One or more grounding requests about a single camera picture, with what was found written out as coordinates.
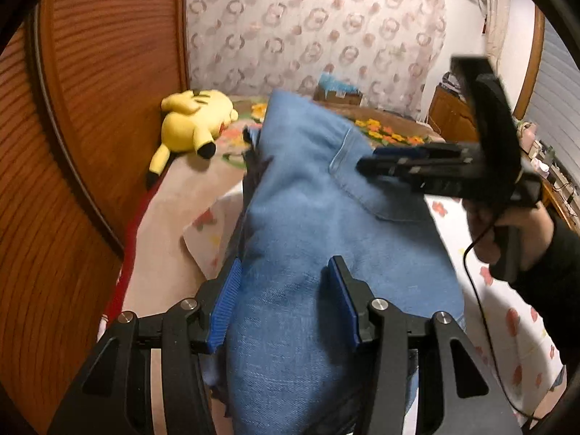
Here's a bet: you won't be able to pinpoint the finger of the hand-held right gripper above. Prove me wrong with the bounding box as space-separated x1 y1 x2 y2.
372 142 472 164
356 156 468 199

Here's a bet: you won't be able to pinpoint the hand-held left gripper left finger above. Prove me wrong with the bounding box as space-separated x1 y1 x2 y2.
54 258 243 435

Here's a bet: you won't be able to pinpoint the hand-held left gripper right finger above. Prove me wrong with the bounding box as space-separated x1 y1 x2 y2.
327 255 522 435

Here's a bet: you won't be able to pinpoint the blue denim pants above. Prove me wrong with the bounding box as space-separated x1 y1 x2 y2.
202 90 465 435

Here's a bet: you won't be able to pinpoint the person's right forearm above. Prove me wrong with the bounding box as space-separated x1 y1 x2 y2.
507 220 580 340

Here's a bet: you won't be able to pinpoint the person's right hand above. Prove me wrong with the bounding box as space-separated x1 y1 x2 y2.
464 199 556 268

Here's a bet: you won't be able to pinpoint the wooden cabinet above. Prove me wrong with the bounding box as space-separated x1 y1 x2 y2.
428 86 580 232

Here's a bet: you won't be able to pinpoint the small cardboard box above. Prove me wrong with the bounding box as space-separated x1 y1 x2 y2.
315 75 364 107

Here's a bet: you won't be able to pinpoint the grey window blind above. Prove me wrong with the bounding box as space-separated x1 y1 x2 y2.
528 18 580 146

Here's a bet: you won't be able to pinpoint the red printed blanket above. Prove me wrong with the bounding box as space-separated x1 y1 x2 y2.
102 204 155 331

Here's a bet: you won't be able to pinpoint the tied beige curtain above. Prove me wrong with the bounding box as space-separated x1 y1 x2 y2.
482 0 510 70

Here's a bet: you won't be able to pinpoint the white floral bed sheet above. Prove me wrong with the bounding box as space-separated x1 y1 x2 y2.
181 190 567 422

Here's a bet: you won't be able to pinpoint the circle patterned curtain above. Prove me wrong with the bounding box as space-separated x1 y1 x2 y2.
186 0 447 119

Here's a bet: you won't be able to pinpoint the yellow plush toy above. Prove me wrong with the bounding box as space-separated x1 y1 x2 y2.
146 90 239 190

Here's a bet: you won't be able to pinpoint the wooden slatted wardrobe door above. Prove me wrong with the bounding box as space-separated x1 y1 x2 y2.
0 27 125 422
27 0 190 259

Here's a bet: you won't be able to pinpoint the black cable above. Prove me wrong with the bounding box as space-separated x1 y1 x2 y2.
462 222 542 421

